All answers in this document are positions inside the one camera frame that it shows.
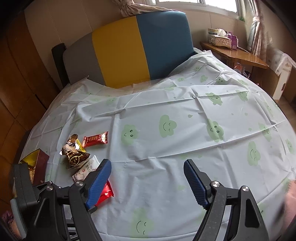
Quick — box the small red patterned candy packet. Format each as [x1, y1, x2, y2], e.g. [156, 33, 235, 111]
[82, 131, 108, 148]

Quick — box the grey yellow blue headboard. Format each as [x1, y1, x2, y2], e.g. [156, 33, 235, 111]
[51, 11, 195, 88]

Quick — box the wooden side table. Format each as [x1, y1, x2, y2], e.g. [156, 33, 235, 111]
[200, 42, 269, 69]

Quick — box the purple small box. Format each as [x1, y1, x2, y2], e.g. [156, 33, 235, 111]
[227, 32, 238, 50]

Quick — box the white paper bag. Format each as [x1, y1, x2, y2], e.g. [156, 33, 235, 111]
[266, 47, 295, 100]

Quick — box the maroon gold gift box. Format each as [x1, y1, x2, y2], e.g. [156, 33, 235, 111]
[19, 149, 49, 186]

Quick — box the large plain red packet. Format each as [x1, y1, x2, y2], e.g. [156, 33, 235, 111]
[95, 181, 114, 207]

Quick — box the white rice cake packet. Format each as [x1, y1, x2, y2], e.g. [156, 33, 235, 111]
[72, 155, 100, 182]

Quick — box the pink floral curtain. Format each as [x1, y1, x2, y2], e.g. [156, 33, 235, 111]
[247, 1, 267, 62]

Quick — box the white lace tissue box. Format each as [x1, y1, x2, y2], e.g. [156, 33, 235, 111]
[208, 28, 231, 49]

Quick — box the cloud-print white tablecloth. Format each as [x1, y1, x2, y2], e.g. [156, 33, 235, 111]
[23, 51, 295, 240]

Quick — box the brown gold snack packet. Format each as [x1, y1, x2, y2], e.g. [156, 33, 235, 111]
[59, 134, 90, 169]

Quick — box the person's hand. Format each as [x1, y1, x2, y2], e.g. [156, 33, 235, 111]
[281, 180, 296, 232]

